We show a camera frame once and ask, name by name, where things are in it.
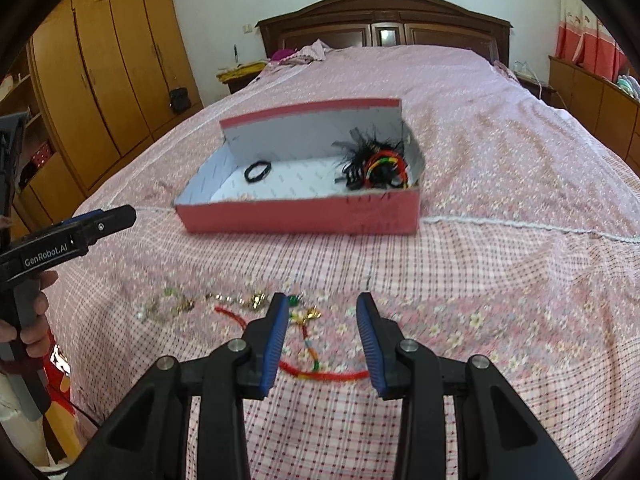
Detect pink floral bedspread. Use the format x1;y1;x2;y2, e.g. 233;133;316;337
49;47;639;479

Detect pink floral curtain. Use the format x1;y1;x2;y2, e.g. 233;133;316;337
555;0;627;82

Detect black feather hair clip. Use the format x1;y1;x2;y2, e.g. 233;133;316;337
332;128;410;191

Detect plush toys on cabinet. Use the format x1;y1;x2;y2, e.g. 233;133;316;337
616;74;640;101

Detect small gold charm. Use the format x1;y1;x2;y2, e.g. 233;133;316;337
290;307;322;326

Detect dark wooden headboard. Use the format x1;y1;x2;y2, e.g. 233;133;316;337
257;0;511;65

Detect pink cardboard box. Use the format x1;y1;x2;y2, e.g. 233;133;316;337
174;98;425;235

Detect person's left hand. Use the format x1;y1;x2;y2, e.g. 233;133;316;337
0;268;60;360

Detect red multicolour cord bracelet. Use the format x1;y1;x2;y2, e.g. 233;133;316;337
362;148;411;190

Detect yellow wooden wardrobe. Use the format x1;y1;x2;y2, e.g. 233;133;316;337
1;0;203;238

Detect green bead bracelet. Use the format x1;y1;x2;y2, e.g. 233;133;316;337
135;286;196;324

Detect pink clothes on bed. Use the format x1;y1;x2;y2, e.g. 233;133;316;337
270;39;332;65

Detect red string bracelet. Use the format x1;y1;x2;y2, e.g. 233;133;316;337
214;305;371;383

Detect wooden drawer cabinet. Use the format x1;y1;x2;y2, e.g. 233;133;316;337
549;56;639;174

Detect black hair tie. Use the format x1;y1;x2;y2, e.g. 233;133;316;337
243;159;274;184

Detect bedside table with yellow cloth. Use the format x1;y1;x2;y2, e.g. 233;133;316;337
217;61;267;94

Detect black bag on floor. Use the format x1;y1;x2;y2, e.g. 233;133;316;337
169;87;192;115

